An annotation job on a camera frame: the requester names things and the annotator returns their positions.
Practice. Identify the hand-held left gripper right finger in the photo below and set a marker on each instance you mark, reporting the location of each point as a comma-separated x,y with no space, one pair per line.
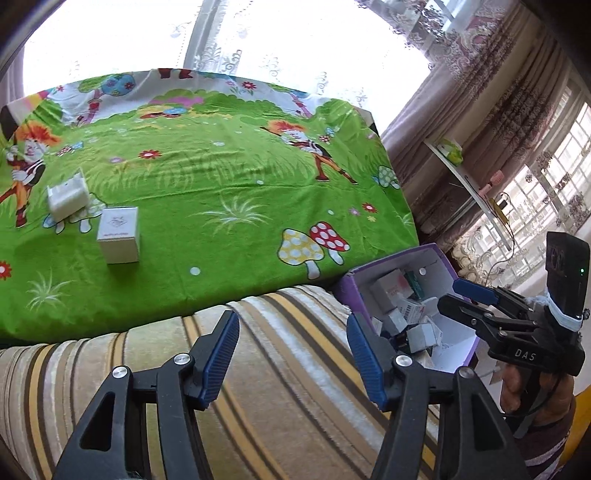
364,364

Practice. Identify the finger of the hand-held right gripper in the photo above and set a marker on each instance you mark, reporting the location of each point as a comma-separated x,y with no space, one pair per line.
461,309
471,288

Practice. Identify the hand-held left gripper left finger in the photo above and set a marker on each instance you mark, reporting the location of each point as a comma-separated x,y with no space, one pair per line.
219,364

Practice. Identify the purple storage box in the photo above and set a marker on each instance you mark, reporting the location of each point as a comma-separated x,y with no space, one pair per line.
457,357

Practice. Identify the pile of small cartons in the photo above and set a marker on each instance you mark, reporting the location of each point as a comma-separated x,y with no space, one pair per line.
392,288

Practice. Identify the person's right forearm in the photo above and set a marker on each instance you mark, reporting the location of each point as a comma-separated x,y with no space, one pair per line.
549,452

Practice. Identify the person's right hand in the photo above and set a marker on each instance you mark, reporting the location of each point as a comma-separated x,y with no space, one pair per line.
511,392

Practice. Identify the striped plush cushion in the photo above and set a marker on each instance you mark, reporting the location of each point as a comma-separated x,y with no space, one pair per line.
286,415

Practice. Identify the small yellow item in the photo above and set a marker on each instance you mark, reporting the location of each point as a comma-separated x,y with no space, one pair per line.
499,207

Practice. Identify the small pink item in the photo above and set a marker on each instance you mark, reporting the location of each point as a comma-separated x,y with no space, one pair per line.
493,179

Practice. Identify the green packet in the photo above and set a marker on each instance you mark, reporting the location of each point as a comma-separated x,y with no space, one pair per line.
450,150

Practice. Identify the green cartoon printed blanket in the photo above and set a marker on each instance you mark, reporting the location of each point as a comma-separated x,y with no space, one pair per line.
207,207

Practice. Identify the white cube box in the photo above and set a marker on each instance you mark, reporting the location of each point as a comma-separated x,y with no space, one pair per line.
117,240

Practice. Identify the mauve patterned curtain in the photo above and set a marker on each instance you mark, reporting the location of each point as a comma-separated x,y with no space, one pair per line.
485,92

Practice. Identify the white plastic holder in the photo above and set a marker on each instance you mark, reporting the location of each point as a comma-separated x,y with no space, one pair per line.
67,198

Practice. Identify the white lace curtain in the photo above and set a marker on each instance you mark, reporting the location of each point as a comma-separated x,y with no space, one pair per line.
277,46

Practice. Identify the white wall shelf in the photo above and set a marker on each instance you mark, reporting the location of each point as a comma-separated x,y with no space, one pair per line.
461,177

